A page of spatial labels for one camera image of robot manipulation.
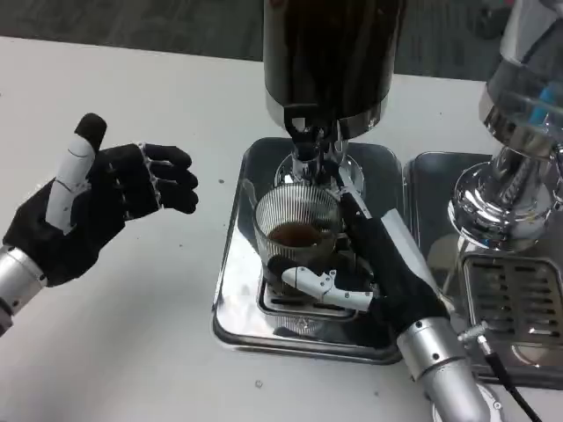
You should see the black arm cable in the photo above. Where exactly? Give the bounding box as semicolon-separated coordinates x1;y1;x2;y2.
457;322;545;422

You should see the clear ribbed glass cup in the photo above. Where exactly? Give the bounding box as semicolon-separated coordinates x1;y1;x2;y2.
252;183;347;300

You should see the clear tank drink dispenser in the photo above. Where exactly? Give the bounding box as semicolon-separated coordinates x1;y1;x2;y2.
447;0;563;254

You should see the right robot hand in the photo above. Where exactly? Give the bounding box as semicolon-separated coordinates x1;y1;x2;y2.
267;164;452;348

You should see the dark tank drink dispenser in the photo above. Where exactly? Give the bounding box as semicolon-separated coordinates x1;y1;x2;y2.
262;0;406;194

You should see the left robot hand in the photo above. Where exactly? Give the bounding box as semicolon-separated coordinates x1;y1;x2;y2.
2;113;200;287

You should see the black dispenser tap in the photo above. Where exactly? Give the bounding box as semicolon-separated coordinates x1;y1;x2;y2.
283;104;329;162

